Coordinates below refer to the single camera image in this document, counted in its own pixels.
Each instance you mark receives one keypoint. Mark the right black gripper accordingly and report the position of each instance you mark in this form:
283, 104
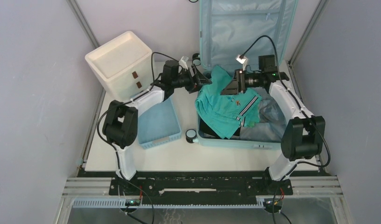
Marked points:
237, 85

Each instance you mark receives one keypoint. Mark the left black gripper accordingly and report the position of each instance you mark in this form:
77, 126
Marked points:
195, 82

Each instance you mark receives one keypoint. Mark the teal garment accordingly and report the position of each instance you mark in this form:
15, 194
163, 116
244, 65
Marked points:
224, 114

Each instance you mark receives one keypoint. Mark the light blue hard-shell suitcase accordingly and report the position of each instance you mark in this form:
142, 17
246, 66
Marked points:
229, 28

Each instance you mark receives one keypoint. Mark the light blue perforated plastic basket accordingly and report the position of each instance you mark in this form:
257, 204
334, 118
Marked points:
159, 125

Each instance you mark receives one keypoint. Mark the white three-drawer storage cabinet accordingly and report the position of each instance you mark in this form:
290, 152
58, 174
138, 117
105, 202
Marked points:
122, 66

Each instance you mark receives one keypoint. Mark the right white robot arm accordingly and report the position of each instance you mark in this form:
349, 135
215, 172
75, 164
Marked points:
303, 137

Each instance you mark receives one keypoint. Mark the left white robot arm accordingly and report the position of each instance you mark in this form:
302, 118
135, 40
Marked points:
120, 121

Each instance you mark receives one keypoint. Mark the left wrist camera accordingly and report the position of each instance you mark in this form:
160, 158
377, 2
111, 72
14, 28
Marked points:
183, 62

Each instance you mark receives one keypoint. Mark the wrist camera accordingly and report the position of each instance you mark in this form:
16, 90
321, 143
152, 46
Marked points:
243, 60
183, 62

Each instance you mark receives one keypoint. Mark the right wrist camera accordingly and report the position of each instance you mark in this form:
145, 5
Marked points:
243, 60

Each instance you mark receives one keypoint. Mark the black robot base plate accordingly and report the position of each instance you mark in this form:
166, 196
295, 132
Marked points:
200, 188

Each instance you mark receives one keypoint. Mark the aluminium frame rails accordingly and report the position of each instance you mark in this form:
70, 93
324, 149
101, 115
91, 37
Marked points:
93, 191

